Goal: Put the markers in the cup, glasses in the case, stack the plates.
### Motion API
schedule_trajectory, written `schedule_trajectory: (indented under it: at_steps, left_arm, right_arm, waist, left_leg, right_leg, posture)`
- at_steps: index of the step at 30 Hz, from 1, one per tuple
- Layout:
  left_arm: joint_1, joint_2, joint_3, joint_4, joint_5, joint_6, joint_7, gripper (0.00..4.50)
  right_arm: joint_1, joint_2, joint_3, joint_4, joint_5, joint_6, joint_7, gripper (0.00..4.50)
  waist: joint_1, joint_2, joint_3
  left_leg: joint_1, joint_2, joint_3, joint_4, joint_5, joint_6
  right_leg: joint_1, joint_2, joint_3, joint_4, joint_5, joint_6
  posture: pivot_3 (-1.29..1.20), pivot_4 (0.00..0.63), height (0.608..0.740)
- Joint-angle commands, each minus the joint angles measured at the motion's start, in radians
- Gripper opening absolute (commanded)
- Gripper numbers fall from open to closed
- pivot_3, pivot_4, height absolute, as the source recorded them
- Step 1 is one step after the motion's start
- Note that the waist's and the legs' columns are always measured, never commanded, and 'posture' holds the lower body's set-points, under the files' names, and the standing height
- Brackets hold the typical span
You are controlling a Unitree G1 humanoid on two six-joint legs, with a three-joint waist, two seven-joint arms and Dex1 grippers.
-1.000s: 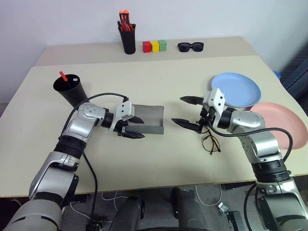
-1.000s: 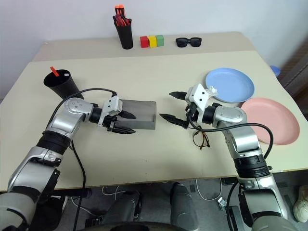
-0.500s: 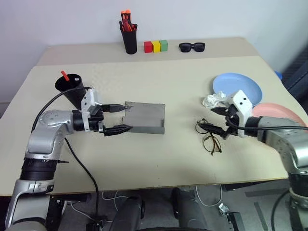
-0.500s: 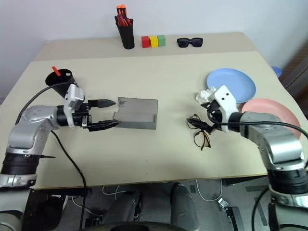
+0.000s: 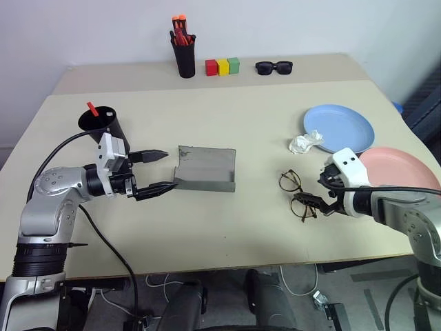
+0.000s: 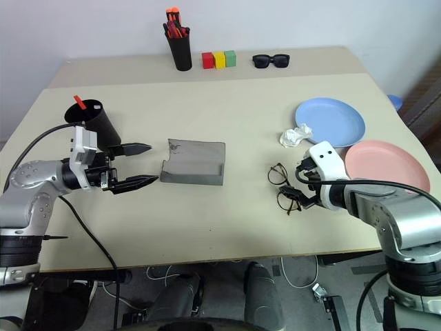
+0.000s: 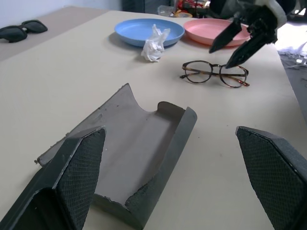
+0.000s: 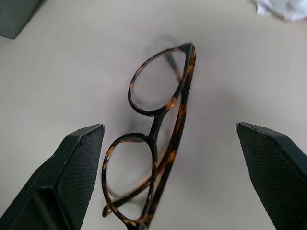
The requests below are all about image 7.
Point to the blue plastic plate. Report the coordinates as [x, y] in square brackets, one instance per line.
[134, 31]

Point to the dark background cabinet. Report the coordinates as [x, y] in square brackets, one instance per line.
[139, 5]

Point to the grey open glasses case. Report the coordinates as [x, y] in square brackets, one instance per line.
[141, 143]

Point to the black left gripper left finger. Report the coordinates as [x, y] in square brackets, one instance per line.
[72, 172]

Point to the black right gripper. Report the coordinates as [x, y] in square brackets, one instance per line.
[262, 21]

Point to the colourful background clutter pile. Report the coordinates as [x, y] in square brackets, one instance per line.
[178, 8]

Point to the crumpled white tissue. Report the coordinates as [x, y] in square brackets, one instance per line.
[152, 49]

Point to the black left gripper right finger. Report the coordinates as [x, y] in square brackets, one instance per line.
[271, 167]

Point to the white debris on floor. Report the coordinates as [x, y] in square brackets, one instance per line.
[296, 54]

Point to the pink plastic plate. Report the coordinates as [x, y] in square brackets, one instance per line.
[204, 30]

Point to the tortoiseshell round eyeglasses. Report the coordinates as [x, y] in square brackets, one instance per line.
[216, 65]

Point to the black sunglasses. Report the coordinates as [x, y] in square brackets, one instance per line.
[12, 34]

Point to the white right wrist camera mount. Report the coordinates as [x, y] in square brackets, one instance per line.
[278, 9]

